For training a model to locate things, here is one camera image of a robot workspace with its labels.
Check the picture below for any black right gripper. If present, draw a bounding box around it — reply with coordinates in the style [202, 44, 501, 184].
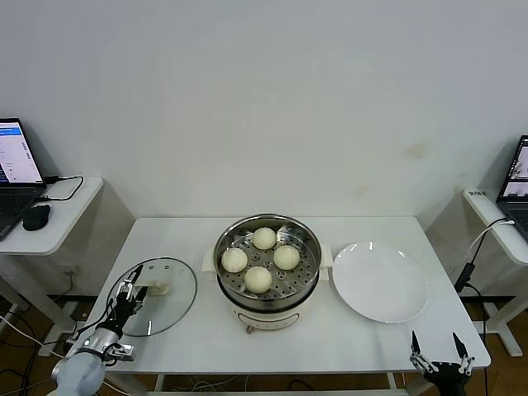
[408, 329, 476, 396]

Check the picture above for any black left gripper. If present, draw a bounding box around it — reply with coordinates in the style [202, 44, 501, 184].
[107, 264, 149, 332]

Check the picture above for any glass pot lid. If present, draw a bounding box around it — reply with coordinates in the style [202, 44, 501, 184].
[107, 257, 197, 338]

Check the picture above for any white steamed baozi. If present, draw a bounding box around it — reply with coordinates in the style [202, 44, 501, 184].
[220, 247, 249, 274]
[273, 244, 301, 271]
[252, 226, 276, 251]
[243, 266, 273, 295]

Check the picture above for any stainless steel steamer basket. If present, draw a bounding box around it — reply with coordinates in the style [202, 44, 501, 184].
[213, 213, 323, 309]

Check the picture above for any white round plate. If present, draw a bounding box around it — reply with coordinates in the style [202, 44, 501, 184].
[332, 241, 430, 324]

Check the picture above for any white side table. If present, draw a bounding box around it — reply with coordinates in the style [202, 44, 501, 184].
[0, 177, 105, 358]
[461, 187, 528, 358]

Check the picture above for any black computer mouse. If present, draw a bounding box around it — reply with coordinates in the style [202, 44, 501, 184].
[21, 204, 52, 232]

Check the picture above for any black laptop dark screen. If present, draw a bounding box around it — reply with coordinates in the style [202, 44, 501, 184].
[496, 134, 528, 241]

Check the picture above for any black laptop white-blue screen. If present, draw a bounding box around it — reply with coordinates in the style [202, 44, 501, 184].
[0, 117, 47, 243]

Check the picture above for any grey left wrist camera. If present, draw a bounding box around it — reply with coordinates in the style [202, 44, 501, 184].
[102, 342, 136, 364]

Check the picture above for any black power adapter cable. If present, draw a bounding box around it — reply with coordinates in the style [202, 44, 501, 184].
[453, 230, 492, 396]

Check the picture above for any white floor cable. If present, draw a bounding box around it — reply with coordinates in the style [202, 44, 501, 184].
[0, 314, 71, 364]

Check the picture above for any black laptop charger cable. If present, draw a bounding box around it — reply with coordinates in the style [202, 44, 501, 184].
[35, 175, 86, 204]

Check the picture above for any white laptop cable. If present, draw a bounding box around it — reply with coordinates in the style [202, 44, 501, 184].
[471, 218, 515, 252]

